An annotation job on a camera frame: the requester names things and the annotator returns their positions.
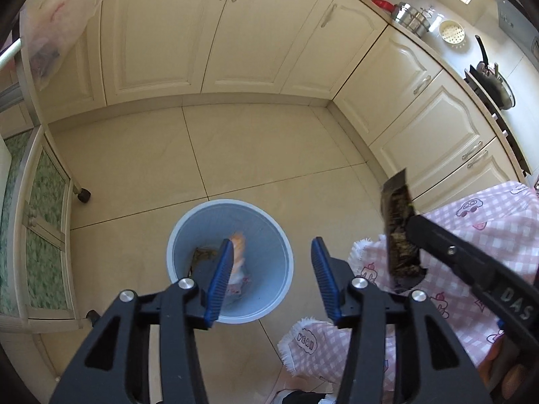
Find green glass door cabinet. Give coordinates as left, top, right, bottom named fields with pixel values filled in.
left=0, top=124, right=99, bottom=333

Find orange and white wrapper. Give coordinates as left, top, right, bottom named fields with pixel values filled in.
left=225, top=231, right=253, bottom=297

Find steel frying pan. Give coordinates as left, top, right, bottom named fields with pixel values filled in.
left=469, top=35, right=516, bottom=110

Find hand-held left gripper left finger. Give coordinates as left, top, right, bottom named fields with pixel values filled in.
left=48, top=239, right=235, bottom=404

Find dark cloth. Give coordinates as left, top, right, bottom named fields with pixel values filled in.
left=276, top=389, right=333, bottom=404

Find white metal bar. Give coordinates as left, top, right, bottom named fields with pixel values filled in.
left=0, top=39, right=23, bottom=70

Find cream kitchen base cabinets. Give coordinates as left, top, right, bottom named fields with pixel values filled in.
left=21, top=0, right=527, bottom=203

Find black gas stove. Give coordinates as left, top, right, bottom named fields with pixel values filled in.
left=463, top=69, right=531, bottom=175

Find cream colander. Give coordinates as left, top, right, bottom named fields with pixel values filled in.
left=439, top=20, right=466, bottom=47

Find pink checked tablecloth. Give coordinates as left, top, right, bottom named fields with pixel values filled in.
left=278, top=181, right=539, bottom=392

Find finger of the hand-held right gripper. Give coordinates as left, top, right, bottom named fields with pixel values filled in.
left=406, top=214, right=503, bottom=290

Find translucent plastic bag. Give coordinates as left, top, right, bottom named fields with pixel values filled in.
left=19, top=0, right=111, bottom=91

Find person's right hand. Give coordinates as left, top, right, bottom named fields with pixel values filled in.
left=480, top=337, right=535, bottom=396

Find grey range hood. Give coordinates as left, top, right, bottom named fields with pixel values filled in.
left=495, top=0, right=539, bottom=60

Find stainless steel pot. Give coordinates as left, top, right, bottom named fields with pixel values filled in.
left=391, top=2, right=436, bottom=36

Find brown crumpled scrap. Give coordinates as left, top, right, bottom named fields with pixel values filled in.
left=191, top=246, right=222, bottom=276

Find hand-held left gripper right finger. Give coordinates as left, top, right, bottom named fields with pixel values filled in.
left=311, top=237, right=493, bottom=404

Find light blue waste bin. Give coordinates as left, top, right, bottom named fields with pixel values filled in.
left=166, top=199, right=294, bottom=325

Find dark snack packet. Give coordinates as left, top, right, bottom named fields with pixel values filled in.
left=380, top=168, right=423, bottom=280

